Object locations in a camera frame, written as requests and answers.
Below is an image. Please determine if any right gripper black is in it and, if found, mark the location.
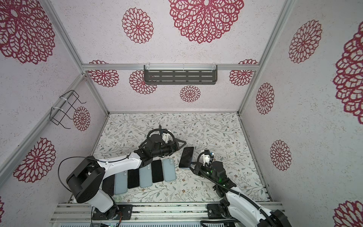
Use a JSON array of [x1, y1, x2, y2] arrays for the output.
[[187, 161, 219, 186]]

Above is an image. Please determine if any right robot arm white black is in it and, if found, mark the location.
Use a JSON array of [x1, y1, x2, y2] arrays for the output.
[[190, 161, 291, 227]]

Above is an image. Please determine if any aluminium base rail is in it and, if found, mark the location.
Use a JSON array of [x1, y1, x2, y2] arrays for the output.
[[50, 201, 285, 224]]

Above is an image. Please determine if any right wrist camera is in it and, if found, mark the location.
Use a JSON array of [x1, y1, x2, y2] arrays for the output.
[[201, 150, 214, 167]]

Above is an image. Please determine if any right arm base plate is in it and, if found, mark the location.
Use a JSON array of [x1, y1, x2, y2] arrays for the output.
[[207, 203, 232, 219]]

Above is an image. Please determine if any dark metal wall shelf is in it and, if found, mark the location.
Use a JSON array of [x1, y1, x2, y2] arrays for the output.
[[144, 65, 218, 85]]

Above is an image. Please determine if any black wire wall rack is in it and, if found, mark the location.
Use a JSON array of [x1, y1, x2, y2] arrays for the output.
[[49, 89, 86, 130]]

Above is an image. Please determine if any light blue phone case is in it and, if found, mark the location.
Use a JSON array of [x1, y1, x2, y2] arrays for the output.
[[114, 171, 128, 195], [140, 164, 153, 188], [162, 159, 176, 182]]

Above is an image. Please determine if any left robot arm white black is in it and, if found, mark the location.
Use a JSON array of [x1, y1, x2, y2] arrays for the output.
[[66, 129, 187, 214]]

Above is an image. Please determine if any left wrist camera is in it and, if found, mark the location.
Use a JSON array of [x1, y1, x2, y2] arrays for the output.
[[162, 132, 175, 145]]

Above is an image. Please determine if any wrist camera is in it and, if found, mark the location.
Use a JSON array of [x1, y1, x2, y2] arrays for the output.
[[201, 150, 214, 167], [162, 132, 175, 145]]

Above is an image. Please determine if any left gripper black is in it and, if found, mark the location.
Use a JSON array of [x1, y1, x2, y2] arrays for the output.
[[153, 138, 187, 158]]

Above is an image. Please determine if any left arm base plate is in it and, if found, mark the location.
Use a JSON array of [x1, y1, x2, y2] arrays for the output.
[[91, 205, 133, 221]]

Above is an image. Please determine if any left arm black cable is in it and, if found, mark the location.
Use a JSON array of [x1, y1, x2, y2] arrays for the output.
[[57, 128, 176, 194]]

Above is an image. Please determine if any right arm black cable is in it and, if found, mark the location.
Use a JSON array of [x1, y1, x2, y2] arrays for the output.
[[196, 151, 277, 227]]

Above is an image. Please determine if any black phone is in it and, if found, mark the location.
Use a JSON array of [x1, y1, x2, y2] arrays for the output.
[[102, 175, 115, 197]]

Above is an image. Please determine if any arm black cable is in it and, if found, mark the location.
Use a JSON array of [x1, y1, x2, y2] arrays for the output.
[[57, 128, 176, 194], [196, 151, 277, 227]]

